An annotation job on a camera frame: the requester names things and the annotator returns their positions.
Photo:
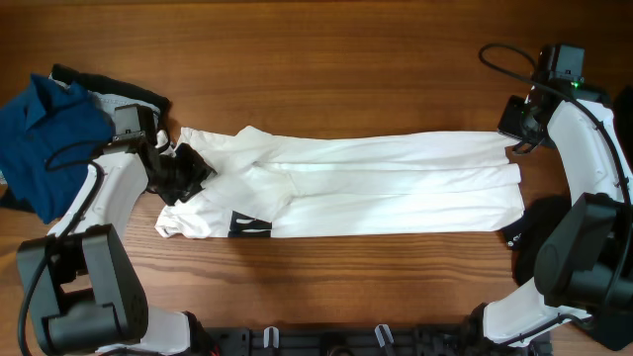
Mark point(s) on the folded black garment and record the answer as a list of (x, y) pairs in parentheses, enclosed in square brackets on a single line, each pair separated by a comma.
[(50, 129)]

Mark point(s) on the black garment pile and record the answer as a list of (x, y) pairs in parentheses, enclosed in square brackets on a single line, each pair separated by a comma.
[(529, 234)]

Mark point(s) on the folded blue shirt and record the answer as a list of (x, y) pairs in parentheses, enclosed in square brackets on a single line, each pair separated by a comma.
[(47, 132)]

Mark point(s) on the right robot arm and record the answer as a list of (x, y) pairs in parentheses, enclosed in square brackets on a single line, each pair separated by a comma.
[(577, 263)]

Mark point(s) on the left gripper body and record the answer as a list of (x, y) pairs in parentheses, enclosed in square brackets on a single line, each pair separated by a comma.
[(185, 174)]

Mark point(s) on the white polo shirt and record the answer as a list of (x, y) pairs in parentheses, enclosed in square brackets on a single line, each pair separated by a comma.
[(278, 186)]

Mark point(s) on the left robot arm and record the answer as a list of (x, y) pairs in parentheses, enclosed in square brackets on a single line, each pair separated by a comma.
[(81, 291)]

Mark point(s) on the folded light denim jeans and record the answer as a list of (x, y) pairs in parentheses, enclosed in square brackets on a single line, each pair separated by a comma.
[(108, 93)]

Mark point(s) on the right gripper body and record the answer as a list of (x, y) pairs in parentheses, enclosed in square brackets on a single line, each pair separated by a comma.
[(517, 131)]

